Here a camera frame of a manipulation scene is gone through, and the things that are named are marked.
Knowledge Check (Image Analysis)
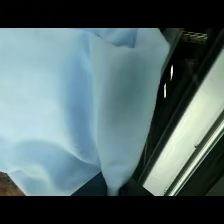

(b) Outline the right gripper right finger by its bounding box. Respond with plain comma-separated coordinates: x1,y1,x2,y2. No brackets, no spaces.
119,177,148,197

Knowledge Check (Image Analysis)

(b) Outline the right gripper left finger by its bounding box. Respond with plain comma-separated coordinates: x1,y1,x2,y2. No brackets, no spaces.
71,171,110,197

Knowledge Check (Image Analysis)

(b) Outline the light blue shirt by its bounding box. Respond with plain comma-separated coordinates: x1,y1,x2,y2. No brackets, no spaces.
0,28,171,197

